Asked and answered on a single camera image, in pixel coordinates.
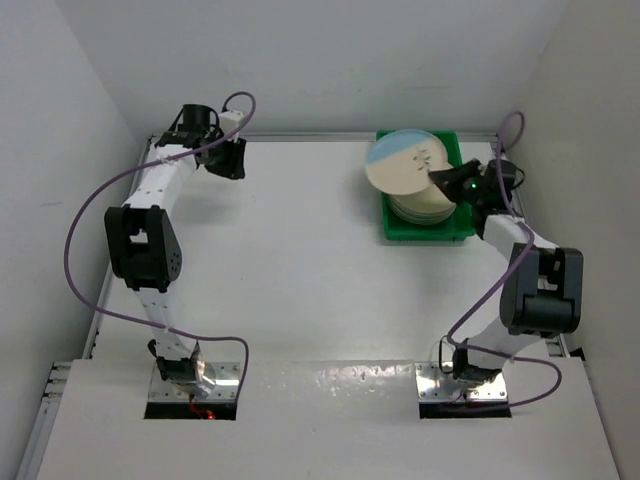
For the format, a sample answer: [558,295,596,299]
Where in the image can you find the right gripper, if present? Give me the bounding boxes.
[430,160,486,207]

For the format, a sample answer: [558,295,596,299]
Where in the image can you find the purple cable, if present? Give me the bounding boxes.
[63,91,259,399]
[445,110,563,412]

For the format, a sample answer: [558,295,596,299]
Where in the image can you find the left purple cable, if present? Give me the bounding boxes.
[63,91,259,399]

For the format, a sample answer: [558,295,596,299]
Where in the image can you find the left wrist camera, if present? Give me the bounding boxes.
[218,110,245,134]

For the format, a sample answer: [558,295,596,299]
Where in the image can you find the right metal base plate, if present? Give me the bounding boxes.
[414,361,509,405]

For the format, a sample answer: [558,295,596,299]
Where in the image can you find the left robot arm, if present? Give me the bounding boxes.
[104,104,246,398]

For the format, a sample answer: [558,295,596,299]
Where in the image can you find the metal base plate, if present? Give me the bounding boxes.
[147,362,241,403]
[414,361,509,405]

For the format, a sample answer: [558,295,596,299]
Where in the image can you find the green plastic bin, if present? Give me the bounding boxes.
[374,129,475,242]

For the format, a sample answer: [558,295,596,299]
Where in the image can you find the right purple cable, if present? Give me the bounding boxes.
[445,110,563,412]

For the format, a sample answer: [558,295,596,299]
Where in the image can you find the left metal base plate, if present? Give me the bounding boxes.
[147,362,241,403]

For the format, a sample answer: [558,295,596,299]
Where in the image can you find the green cream plate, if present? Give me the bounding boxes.
[390,185,456,216]

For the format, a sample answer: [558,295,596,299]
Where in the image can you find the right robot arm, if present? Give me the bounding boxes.
[429,159,584,385]

